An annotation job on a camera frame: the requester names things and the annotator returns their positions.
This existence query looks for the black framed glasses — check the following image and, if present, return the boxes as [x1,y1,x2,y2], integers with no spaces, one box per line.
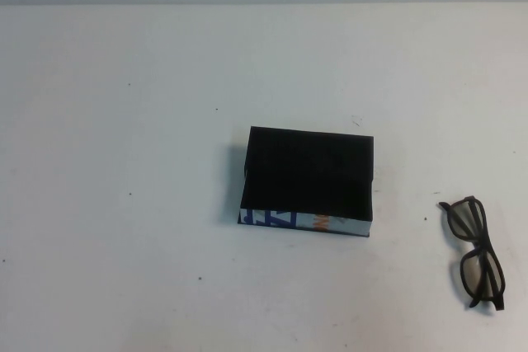
[438,195,506,312]

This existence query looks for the black printed glasses case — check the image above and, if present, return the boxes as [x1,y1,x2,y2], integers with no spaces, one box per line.
[238,124,375,241]

